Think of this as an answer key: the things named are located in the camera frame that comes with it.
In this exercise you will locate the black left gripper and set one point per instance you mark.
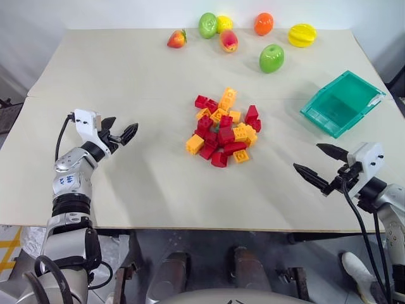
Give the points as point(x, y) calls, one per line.
point(106, 136)

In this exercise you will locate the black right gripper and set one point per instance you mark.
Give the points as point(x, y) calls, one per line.
point(346, 174)

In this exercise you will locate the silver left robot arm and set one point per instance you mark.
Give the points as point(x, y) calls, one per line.
point(71, 183)

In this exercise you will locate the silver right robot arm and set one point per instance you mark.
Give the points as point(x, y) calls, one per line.
point(390, 209)

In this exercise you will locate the teal plastic bin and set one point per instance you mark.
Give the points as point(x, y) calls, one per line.
point(341, 104)

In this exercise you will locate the yellow toy block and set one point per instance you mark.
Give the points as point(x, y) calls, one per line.
point(194, 144)
point(242, 132)
point(203, 113)
point(219, 115)
point(235, 116)
point(241, 156)
point(252, 140)

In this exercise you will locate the red toy block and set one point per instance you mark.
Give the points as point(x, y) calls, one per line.
point(225, 136)
point(207, 152)
point(226, 121)
point(219, 159)
point(252, 113)
point(255, 125)
point(200, 132)
point(211, 136)
point(201, 101)
point(234, 148)
point(211, 105)
point(204, 123)

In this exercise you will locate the small green plastic piece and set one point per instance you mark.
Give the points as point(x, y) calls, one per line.
point(217, 128)

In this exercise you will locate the red toy strawberry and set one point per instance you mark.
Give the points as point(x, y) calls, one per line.
point(176, 39)

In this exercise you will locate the white shoe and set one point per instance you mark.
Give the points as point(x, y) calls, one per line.
point(357, 272)

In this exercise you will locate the tall orange toy block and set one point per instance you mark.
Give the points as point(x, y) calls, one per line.
point(228, 98)

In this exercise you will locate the yellow toy starfruit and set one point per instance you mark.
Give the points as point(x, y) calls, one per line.
point(302, 35)

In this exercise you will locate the red yellow toy mango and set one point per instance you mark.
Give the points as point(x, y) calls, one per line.
point(228, 41)

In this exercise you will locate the yellow toy lemon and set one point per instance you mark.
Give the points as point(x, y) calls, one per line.
point(225, 23)

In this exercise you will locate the orange toy orange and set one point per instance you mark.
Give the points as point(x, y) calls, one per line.
point(263, 24)

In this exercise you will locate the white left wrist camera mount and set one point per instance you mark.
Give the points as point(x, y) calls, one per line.
point(84, 122)

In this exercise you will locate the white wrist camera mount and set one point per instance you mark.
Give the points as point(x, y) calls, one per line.
point(368, 161)
point(84, 122)

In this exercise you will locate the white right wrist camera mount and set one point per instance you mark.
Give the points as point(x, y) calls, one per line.
point(368, 161)

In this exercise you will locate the dark metal bracket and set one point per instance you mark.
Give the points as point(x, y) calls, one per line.
point(292, 280)

